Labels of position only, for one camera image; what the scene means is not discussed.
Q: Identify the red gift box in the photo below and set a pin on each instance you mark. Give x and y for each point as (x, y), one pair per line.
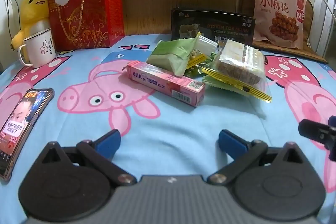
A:
(89, 14)

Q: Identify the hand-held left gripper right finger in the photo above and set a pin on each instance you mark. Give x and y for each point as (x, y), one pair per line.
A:
(232, 144)

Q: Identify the smartphone in clear case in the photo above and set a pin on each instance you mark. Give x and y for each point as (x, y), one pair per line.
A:
(19, 129)

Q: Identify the white enamel mug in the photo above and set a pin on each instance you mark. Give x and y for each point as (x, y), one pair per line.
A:
(40, 48)

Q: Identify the woven brown seat cushion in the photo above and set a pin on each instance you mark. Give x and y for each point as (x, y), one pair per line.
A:
(311, 43)

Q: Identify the pink snack bag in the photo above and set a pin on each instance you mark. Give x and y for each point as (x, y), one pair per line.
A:
(278, 8)

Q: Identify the white jelly cup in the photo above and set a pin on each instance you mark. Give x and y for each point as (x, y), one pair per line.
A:
(206, 44)

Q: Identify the printed cartoon pig bed sheet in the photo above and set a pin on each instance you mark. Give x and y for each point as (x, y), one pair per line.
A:
(170, 124)

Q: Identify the small yellow striped nut packet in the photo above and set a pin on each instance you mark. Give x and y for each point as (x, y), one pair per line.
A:
(196, 57)

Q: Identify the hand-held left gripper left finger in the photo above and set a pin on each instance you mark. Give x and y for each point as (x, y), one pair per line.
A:
(108, 144)

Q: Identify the long pink candy box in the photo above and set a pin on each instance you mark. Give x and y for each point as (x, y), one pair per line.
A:
(162, 82)

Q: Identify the clear yellow-edged cracker packet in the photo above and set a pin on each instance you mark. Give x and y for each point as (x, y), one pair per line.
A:
(239, 64)

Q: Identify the large green snack packet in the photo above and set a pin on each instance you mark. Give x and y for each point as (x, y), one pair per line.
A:
(170, 56)

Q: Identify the yellow duck plush toy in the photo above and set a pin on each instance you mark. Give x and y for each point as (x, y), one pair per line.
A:
(32, 10)

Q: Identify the black cardboard box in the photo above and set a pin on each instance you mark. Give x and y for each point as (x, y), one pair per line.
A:
(223, 26)

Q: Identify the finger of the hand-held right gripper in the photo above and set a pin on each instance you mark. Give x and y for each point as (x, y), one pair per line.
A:
(316, 130)

